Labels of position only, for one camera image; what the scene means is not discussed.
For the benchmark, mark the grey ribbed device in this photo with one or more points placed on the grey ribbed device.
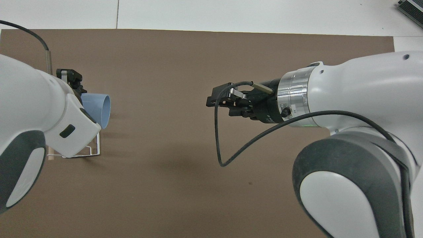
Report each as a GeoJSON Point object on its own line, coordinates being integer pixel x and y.
{"type": "Point", "coordinates": [412, 8]}

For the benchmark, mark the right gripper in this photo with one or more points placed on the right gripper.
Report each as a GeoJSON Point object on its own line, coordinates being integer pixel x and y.
{"type": "Point", "coordinates": [269, 105]}

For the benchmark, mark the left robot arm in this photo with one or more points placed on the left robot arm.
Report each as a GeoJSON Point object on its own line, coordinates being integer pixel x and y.
{"type": "Point", "coordinates": [29, 99]}

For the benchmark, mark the light blue cup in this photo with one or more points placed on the light blue cup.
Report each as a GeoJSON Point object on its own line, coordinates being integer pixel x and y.
{"type": "Point", "coordinates": [96, 107]}

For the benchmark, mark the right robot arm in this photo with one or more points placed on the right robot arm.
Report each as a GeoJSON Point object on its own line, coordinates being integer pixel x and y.
{"type": "Point", "coordinates": [363, 89]}

